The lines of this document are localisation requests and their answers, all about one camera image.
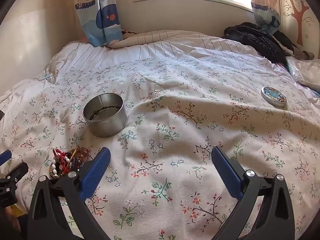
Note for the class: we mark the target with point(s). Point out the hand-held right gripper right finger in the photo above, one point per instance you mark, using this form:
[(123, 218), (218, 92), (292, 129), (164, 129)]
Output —
[(226, 173)]

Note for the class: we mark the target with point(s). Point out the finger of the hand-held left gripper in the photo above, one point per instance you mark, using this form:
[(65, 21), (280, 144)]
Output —
[(18, 171), (5, 157)]

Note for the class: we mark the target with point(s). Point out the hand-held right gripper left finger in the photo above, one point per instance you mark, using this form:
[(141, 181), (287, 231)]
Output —
[(96, 173)]

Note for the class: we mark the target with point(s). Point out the round metal tin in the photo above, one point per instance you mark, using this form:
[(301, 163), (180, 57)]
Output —
[(110, 122)]

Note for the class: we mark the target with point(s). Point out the floral duvet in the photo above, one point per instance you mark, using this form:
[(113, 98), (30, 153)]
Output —
[(175, 110)]

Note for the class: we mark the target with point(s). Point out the round printed tin lid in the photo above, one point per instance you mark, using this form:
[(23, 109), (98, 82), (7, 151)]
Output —
[(273, 97)]

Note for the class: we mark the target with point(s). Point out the clear plastic bag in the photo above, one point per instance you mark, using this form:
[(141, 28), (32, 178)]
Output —
[(306, 72)]

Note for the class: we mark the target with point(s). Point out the black jacket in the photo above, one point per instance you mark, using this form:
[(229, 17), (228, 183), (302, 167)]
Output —
[(260, 41)]

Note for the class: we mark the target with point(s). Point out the brown cloth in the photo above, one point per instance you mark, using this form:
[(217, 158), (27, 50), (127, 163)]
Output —
[(305, 54)]

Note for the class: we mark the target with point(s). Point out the beige striped blanket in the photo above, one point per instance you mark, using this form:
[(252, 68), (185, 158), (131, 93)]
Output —
[(160, 37)]

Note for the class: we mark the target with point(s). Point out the blue patterned pillow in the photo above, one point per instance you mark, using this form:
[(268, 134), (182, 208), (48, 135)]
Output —
[(105, 12)]

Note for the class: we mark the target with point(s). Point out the boat print curtain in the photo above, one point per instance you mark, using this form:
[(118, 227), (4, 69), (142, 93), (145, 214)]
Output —
[(265, 7)]

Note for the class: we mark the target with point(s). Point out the tree wall sticker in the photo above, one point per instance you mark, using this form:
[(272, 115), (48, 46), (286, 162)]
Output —
[(298, 12)]

